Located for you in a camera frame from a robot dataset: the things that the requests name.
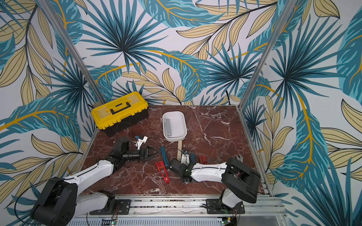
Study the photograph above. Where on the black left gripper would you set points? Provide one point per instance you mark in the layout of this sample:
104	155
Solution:
144	155

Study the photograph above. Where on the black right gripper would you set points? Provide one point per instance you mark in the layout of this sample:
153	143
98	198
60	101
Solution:
175	165

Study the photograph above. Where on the white plastic storage box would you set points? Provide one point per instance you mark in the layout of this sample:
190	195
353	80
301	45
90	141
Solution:
178	126

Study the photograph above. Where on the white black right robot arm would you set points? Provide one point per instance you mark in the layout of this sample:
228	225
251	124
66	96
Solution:
241	181

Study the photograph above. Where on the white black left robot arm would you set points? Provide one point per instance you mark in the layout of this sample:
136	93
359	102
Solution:
61	199

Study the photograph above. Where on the red clip tool left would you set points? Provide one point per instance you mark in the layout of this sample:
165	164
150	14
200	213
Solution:
162	169

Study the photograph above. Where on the red clip tool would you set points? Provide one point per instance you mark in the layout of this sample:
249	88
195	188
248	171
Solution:
162	169
202	159

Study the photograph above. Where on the teal block right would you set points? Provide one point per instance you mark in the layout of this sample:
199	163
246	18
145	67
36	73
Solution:
192	158

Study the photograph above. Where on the teal block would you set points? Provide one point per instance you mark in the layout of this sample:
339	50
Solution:
192	158
164	156

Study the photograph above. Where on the teal block left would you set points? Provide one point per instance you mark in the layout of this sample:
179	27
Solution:
164	156

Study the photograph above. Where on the red clip tool right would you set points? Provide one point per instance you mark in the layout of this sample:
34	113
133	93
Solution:
202	159

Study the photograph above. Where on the beige wooden block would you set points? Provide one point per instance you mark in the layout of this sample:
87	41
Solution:
179	153

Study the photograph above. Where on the yellow black toolbox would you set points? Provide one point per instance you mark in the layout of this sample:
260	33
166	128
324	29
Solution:
121	113

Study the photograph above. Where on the orange adjustable wrench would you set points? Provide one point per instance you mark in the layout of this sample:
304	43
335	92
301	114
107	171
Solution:
239	157

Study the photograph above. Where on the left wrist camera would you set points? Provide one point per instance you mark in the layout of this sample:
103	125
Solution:
122	144

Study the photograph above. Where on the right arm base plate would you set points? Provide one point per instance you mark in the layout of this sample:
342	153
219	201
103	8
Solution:
224	207

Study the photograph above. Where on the aluminium front rail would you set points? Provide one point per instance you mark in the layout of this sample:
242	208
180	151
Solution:
191	205

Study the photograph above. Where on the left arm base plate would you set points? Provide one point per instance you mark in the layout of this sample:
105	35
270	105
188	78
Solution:
114	207

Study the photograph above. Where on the left aluminium corner post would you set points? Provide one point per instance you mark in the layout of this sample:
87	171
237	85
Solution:
59	24

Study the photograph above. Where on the aluminium corner post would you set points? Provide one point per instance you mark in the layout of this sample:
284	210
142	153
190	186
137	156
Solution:
271	42
59	24

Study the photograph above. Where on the right aluminium corner post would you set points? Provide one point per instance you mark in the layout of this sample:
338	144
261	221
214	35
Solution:
271	42

